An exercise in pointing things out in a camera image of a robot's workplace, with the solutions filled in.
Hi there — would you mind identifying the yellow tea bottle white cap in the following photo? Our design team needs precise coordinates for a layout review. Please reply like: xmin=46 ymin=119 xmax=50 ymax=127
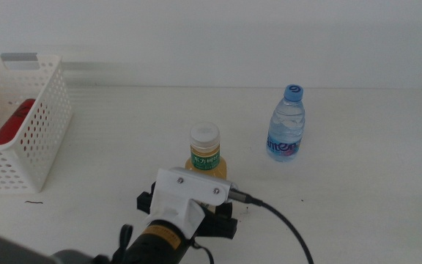
xmin=185 ymin=122 xmax=229 ymax=180

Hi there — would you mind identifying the clear water bottle blue cap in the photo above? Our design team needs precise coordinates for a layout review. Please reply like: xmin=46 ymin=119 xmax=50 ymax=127
xmin=265 ymin=84 xmax=306 ymax=163

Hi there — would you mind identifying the red soda can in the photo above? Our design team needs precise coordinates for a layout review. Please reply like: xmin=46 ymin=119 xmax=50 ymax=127
xmin=0 ymin=98 xmax=37 ymax=147

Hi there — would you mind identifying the white perforated plastic basket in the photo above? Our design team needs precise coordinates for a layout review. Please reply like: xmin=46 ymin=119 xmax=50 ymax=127
xmin=0 ymin=54 xmax=73 ymax=195

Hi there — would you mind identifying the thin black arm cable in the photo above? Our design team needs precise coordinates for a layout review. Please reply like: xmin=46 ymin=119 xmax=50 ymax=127
xmin=114 ymin=223 xmax=135 ymax=264
xmin=191 ymin=240 xmax=215 ymax=264

